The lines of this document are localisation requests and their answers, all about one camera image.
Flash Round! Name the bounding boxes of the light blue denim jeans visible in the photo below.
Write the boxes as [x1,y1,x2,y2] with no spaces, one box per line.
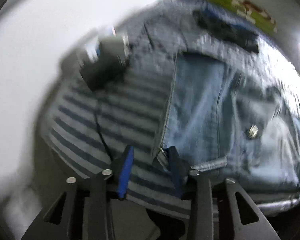
[126,0,300,218]

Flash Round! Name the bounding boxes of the striped blue white quilt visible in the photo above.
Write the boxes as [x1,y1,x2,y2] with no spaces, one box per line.
[39,0,300,221]

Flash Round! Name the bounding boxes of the black power adapter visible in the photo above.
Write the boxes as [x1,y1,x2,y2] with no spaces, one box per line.
[80,55,127,92]

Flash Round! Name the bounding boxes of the white power strip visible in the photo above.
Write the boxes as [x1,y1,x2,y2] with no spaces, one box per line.
[86,25,130,62]

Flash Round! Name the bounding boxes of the folded blue grey garment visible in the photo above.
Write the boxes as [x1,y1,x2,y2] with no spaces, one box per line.
[192,3,260,54]

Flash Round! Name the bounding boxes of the stacked green floral blankets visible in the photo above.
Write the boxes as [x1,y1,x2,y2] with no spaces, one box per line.
[208,0,277,34]

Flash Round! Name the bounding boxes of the black power cable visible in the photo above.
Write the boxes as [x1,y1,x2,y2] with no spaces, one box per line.
[93,107,116,162]

